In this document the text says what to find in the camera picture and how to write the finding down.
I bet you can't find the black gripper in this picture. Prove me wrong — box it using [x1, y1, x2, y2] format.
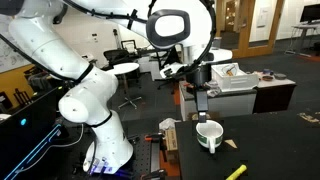
[185, 64, 213, 124]

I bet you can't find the yellow marker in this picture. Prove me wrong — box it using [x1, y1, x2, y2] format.
[225, 164, 248, 180]

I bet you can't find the grey low cabinet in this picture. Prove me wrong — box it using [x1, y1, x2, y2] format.
[178, 80, 258, 122]

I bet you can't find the white plastic bin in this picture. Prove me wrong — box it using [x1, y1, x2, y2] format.
[211, 62, 260, 93]

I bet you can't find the tan triangular tape piece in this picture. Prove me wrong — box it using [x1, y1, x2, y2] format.
[223, 139, 239, 150]

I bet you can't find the small cardboard box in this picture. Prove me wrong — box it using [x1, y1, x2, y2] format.
[164, 128, 181, 165]

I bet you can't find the orange and black clamp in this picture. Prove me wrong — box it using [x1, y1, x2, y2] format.
[139, 132, 169, 180]

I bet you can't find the dark low cabinet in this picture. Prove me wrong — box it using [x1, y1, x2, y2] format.
[252, 77, 298, 115]

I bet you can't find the grey round dish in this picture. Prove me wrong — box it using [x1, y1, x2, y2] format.
[274, 72, 288, 81]

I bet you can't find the black office chair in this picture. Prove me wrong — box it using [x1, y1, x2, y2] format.
[102, 48, 135, 68]

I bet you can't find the grey standing desk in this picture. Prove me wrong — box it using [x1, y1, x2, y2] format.
[285, 21, 320, 57]

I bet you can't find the black monitor on grey desk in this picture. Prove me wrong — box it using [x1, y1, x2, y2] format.
[299, 3, 320, 24]

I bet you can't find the black controller box blue light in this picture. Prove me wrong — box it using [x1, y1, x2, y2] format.
[0, 85, 70, 180]

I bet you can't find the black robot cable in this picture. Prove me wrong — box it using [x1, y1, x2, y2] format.
[61, 0, 218, 78]

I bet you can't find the wooden door frame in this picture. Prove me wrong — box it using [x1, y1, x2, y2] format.
[214, 0, 285, 60]

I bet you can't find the round white pedestal table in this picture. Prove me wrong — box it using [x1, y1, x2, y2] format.
[107, 62, 143, 110]

